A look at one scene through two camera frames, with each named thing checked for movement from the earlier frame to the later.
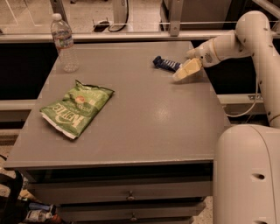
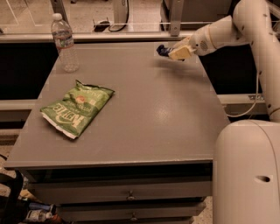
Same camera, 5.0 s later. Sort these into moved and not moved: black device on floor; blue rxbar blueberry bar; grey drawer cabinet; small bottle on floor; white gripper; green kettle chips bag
Moved: blue rxbar blueberry bar; white gripper
Not moved: green kettle chips bag; grey drawer cabinet; black device on floor; small bottle on floor
